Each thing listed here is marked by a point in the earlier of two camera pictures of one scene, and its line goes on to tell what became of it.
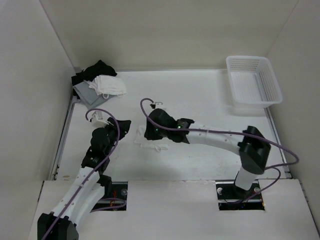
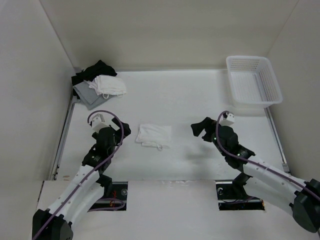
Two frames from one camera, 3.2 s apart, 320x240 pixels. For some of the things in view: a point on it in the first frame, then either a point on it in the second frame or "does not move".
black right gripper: (149, 133) → (207, 124)
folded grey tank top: (88, 95) does not move
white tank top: (140, 139) does not move
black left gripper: (124, 126) does not move
